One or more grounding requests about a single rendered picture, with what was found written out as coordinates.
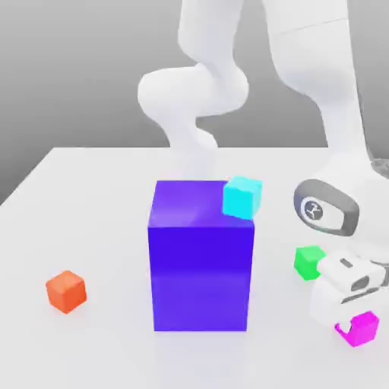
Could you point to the small cyan cube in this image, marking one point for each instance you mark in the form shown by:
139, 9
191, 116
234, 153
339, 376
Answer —
241, 197

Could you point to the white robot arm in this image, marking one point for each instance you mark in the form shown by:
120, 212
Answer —
194, 91

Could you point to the small orange cube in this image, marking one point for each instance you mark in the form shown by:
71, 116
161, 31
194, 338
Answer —
66, 291

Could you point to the small green cube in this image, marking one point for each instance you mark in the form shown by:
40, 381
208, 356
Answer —
307, 261

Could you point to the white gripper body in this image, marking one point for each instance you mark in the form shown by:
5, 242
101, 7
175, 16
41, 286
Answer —
326, 301

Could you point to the small magenta cube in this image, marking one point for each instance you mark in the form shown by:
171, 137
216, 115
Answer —
363, 329

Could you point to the large purple box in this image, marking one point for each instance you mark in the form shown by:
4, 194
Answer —
199, 273

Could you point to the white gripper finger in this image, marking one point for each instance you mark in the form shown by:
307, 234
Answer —
346, 324

